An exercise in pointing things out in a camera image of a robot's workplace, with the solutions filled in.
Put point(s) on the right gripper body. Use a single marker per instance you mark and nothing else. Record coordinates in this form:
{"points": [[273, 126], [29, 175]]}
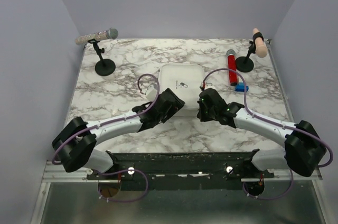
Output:
{"points": [[206, 114]]}

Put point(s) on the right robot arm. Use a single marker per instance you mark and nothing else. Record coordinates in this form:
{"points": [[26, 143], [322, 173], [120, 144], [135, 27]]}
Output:
{"points": [[300, 149]]}

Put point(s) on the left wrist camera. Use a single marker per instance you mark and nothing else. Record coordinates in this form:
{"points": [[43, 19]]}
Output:
{"points": [[150, 93]]}

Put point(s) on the left black mic stand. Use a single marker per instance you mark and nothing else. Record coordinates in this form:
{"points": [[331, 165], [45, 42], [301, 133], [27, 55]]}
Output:
{"points": [[104, 67]]}

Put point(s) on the blue toy brick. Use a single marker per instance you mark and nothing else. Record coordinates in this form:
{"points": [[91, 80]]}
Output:
{"points": [[241, 87]]}

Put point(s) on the grey medicine kit case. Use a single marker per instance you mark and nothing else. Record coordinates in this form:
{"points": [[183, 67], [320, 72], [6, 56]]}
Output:
{"points": [[184, 80]]}

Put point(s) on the glitter microphone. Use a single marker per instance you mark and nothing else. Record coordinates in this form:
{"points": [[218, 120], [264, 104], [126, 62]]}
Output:
{"points": [[111, 33]]}

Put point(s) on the black mic stand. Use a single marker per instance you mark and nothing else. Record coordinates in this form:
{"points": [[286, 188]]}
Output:
{"points": [[104, 67], [245, 64]]}

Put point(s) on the beige wooden microphone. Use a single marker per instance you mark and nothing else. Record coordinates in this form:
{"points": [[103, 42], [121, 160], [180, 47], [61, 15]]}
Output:
{"points": [[261, 49]]}

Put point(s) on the red toy microphone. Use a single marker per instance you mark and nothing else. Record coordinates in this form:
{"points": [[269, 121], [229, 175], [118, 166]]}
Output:
{"points": [[233, 79]]}

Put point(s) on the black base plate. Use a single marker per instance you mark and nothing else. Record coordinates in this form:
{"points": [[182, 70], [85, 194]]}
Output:
{"points": [[181, 171]]}

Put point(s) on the right black mic stand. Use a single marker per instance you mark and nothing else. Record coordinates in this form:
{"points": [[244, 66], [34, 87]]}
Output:
{"points": [[245, 64]]}

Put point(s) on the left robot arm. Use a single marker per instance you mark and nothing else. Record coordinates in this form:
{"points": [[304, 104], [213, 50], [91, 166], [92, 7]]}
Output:
{"points": [[74, 147]]}

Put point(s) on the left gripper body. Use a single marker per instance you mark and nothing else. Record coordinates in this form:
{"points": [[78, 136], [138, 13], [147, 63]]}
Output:
{"points": [[176, 107]]}

